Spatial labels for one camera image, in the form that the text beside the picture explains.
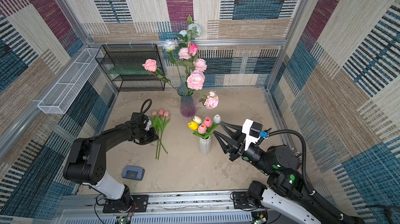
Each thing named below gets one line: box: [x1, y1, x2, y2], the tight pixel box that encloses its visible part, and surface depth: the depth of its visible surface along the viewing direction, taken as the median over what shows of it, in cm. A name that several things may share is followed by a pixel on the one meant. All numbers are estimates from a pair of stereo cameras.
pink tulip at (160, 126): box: [155, 108, 165, 159], surface depth 101 cm
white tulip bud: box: [213, 114, 221, 124], surface depth 69 cm
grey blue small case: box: [121, 165, 146, 181], surface depth 83 cm
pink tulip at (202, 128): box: [197, 123, 207, 134], surface depth 65 cm
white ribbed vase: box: [199, 135, 211, 156], surface depth 79 cm
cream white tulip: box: [192, 115, 203, 125], surface depth 70 cm
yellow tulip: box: [187, 121, 198, 131], surface depth 66 cm
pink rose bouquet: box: [141, 15, 220, 110], surface depth 81 cm
